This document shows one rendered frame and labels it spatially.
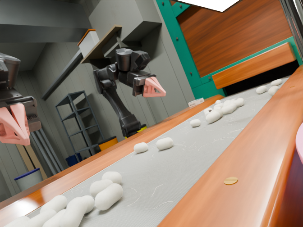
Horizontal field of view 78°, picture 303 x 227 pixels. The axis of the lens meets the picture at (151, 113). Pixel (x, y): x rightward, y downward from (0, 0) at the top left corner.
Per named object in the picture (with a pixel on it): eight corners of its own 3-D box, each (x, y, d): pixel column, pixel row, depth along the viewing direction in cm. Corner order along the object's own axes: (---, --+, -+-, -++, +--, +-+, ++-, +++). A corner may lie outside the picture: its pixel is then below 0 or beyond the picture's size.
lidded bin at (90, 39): (116, 44, 306) (110, 29, 305) (95, 45, 277) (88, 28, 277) (102, 58, 339) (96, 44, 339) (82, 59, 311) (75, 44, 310)
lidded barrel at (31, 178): (22, 204, 381) (11, 179, 380) (45, 191, 416) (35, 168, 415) (28, 206, 349) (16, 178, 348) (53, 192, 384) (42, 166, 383)
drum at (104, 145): (130, 161, 369) (119, 134, 368) (116, 171, 342) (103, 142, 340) (120, 163, 395) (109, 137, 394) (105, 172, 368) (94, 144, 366)
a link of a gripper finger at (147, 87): (175, 82, 63) (154, 73, 68) (162, 85, 58) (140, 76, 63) (172, 100, 66) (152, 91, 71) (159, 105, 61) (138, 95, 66)
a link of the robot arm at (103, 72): (128, 58, 74) (107, 67, 101) (107, 64, 70) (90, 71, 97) (137, 88, 77) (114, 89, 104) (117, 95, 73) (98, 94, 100)
